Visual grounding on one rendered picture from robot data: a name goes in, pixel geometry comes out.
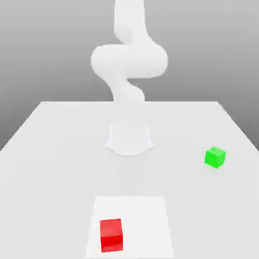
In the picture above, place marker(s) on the small green cube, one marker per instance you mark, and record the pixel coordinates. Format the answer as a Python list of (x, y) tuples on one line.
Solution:
[(214, 157)]

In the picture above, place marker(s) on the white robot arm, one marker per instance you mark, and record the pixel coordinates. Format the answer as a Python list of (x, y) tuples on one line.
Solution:
[(129, 60)]

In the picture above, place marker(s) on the small red cube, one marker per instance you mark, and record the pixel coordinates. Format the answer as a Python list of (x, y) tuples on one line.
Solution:
[(111, 235)]

